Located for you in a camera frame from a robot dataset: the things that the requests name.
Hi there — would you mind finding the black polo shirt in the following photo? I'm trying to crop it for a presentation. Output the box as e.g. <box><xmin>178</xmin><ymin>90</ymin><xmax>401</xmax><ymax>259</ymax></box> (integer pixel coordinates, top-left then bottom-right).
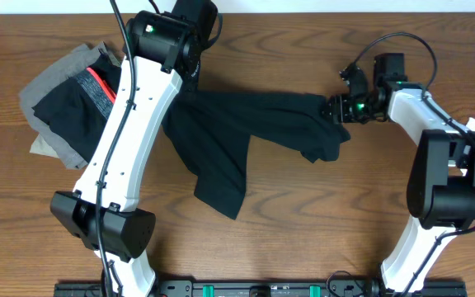
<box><xmin>162</xmin><ymin>91</ymin><xmax>350</xmax><ymax>219</ymax></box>

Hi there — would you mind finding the grey folded garment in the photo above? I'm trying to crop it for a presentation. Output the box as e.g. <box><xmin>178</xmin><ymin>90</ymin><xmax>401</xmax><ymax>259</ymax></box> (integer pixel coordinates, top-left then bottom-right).
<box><xmin>18</xmin><ymin>41</ymin><xmax>119</xmax><ymax>171</ymax></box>

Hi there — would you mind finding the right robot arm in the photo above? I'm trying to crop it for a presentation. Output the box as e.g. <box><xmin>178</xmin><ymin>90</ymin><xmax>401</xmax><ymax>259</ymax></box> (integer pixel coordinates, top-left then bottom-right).
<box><xmin>324</xmin><ymin>63</ymin><xmax>475</xmax><ymax>296</ymax></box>

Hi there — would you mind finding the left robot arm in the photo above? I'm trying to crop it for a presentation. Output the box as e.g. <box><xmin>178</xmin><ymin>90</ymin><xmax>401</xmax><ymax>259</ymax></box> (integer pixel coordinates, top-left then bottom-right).
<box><xmin>50</xmin><ymin>11</ymin><xmax>203</xmax><ymax>296</ymax></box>

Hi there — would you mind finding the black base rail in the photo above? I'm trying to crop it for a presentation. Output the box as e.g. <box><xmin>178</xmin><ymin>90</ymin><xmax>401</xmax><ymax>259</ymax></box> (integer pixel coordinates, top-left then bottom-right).
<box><xmin>53</xmin><ymin>279</ymin><xmax>468</xmax><ymax>297</ymax></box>

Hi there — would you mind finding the beige folded garment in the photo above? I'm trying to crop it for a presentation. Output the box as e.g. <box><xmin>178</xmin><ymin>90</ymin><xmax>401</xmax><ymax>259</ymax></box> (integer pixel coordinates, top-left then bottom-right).
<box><xmin>30</xmin><ymin>134</ymin><xmax>59</xmax><ymax>158</ymax></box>

